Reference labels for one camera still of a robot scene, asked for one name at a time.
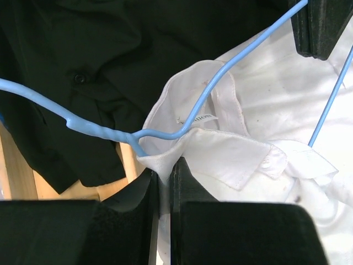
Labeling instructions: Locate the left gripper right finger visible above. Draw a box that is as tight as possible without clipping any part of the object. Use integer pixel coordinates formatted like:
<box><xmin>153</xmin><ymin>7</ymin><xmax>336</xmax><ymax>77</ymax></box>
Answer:
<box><xmin>169</xmin><ymin>158</ymin><xmax>328</xmax><ymax>264</ymax></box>

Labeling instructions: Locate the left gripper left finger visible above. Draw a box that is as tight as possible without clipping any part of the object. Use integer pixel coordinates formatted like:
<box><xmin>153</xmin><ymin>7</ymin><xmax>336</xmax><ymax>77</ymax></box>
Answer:
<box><xmin>1</xmin><ymin>169</ymin><xmax>158</xmax><ymax>264</ymax></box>

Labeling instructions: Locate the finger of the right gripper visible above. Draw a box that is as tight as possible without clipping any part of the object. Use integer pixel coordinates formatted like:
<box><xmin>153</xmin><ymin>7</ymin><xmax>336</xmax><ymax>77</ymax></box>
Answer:
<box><xmin>291</xmin><ymin>0</ymin><xmax>351</xmax><ymax>60</ymax></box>

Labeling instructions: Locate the light blue wire hanger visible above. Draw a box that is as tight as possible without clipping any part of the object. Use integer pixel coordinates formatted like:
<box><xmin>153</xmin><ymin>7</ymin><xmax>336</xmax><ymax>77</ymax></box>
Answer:
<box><xmin>0</xmin><ymin>0</ymin><xmax>353</xmax><ymax>157</ymax></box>

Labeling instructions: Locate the white shirt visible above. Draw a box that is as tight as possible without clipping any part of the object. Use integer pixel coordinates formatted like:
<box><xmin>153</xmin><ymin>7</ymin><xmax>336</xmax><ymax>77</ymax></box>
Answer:
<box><xmin>138</xmin><ymin>22</ymin><xmax>352</xmax><ymax>264</ymax></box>

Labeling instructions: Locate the black hanging shirt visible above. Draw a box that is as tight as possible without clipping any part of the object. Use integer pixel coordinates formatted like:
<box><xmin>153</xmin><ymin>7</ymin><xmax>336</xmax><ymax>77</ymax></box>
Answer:
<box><xmin>1</xmin><ymin>1</ymin><xmax>288</xmax><ymax>187</ymax></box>

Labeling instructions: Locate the wooden clothes rack stand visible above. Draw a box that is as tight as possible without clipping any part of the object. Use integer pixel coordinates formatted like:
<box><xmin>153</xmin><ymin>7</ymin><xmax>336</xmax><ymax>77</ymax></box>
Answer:
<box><xmin>1</xmin><ymin>125</ymin><xmax>145</xmax><ymax>201</ymax></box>

